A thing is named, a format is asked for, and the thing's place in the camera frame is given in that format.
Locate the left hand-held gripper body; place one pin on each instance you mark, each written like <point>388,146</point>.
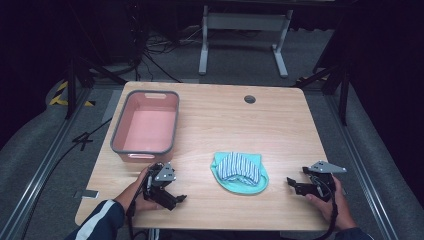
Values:
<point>165,175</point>

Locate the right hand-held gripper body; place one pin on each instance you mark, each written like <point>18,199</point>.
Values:
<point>325,167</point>

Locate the person's left hand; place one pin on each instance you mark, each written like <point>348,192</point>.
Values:
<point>130,194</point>

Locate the person's right hand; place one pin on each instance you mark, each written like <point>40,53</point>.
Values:
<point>343,210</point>

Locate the pink basin with grey rim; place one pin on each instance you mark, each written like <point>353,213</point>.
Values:
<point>148,128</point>

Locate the teal and striped garment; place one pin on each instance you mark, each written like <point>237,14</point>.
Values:
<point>238,168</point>

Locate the black tripod stand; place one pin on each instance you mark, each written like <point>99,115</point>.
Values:
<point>343,96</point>
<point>70,86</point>

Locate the grey tape patch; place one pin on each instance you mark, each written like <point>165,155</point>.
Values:
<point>86,194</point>

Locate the black tape cross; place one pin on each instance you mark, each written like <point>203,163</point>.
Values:
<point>82,140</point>

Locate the yellow black hazard tape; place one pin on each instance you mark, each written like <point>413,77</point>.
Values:
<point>60,100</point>

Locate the aluminium floor rail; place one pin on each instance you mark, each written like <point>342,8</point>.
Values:
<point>360,160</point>
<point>40,173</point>

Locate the white metal table frame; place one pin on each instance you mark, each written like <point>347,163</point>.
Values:
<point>245,21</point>

